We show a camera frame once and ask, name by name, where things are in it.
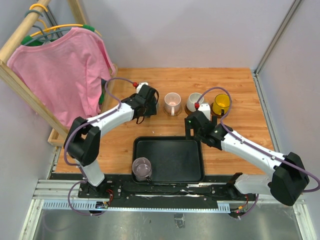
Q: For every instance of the aluminium frame rail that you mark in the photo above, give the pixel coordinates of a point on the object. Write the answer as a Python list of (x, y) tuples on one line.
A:
[(65, 207)]

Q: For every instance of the brown wooden coaster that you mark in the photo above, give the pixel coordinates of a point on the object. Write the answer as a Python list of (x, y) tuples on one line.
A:
[(189, 112), (219, 111)]

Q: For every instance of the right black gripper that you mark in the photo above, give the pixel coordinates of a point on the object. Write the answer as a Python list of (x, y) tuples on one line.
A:
[(188, 127)]

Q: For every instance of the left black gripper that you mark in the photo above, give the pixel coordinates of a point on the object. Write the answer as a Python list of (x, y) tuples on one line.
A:
[(152, 110)]

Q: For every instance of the yellow clothes hanger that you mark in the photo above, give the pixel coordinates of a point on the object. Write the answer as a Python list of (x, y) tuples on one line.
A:
[(76, 7)]

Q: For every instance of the cream ceramic mug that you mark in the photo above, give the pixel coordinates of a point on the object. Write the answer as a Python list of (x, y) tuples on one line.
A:
[(192, 99)]

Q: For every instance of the grey-green clothes hanger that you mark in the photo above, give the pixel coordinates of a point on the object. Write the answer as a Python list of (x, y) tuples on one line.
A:
[(45, 36)]

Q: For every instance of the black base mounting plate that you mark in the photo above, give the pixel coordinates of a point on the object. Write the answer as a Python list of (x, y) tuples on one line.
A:
[(205, 194)]

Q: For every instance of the woven rattan coaster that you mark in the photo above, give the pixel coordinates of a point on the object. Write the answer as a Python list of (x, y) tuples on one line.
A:
[(172, 111)]

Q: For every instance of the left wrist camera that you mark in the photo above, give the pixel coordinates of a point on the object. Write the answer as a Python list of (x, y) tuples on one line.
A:
[(138, 86)]

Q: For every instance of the pink t-shirt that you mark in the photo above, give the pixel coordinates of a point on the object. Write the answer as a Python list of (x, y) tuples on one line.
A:
[(65, 75)]

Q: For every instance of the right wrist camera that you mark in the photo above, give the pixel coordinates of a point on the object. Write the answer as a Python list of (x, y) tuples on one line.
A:
[(205, 111)]

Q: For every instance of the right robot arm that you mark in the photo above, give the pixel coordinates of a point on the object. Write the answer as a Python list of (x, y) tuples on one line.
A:
[(285, 176)]

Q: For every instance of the purple glass mug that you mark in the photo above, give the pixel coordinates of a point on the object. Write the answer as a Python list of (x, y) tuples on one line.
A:
[(142, 169)]

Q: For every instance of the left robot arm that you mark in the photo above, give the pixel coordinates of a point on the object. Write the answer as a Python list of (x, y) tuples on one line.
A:
[(82, 144)]

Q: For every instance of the black plastic tray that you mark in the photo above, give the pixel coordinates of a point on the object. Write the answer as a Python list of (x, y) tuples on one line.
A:
[(174, 159)]

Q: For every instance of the pink ceramic mug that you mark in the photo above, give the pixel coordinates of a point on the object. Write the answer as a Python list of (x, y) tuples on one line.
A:
[(172, 99)]

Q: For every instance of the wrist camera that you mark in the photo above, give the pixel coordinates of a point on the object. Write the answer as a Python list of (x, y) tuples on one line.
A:
[(205, 111), (138, 86)]

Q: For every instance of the yellow glass mug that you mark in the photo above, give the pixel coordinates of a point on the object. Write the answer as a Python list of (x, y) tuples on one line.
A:
[(222, 99)]

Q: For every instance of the wooden clothes rack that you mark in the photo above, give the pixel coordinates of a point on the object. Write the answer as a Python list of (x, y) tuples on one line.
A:
[(16, 83)]

